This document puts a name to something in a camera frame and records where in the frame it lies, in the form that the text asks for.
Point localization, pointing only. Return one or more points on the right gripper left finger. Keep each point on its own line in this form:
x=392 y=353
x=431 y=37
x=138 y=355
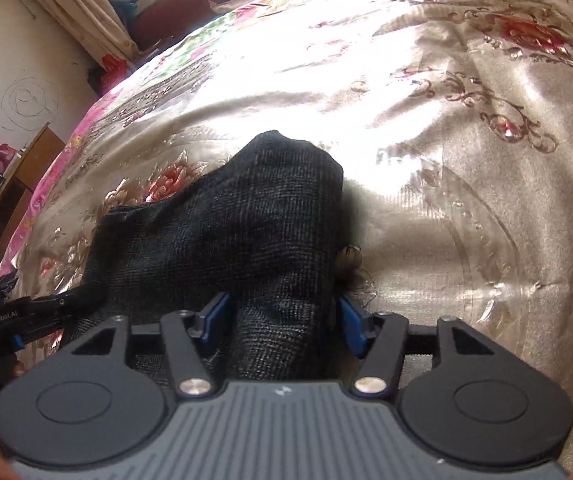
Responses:
x=192 y=337

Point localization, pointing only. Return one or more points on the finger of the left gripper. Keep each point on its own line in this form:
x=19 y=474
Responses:
x=45 y=315

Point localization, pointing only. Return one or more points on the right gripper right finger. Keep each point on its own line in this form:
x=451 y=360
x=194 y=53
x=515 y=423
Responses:
x=378 y=342

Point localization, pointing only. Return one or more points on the dark grey plaid pants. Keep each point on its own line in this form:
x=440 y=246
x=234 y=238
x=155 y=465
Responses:
x=266 y=228

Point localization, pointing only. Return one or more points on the wooden desk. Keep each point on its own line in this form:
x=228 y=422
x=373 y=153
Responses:
x=19 y=182

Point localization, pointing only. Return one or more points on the floral satin bedspread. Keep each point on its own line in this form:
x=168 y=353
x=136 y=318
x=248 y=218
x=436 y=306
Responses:
x=452 y=120

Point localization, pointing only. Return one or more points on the red cloth bag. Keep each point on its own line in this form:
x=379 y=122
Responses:
x=115 y=71

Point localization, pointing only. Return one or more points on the beige curtain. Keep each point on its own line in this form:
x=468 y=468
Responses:
x=95 y=25

